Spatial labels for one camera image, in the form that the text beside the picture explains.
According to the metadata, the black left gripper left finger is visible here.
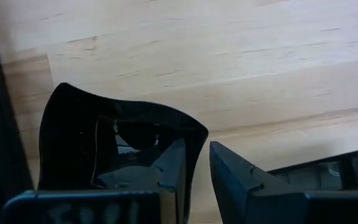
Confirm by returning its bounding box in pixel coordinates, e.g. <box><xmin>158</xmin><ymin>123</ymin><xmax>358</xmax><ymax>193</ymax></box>
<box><xmin>3</xmin><ymin>139</ymin><xmax>186</xmax><ymax>224</ymax></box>

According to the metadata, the black wavy square plate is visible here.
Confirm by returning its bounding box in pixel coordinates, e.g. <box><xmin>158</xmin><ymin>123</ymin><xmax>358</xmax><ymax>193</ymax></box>
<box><xmin>37</xmin><ymin>82</ymin><xmax>209</xmax><ymax>218</ymax></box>

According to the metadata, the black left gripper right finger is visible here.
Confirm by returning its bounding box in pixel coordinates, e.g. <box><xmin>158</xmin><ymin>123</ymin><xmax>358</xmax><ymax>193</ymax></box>
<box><xmin>209</xmin><ymin>141</ymin><xmax>358</xmax><ymax>224</ymax></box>

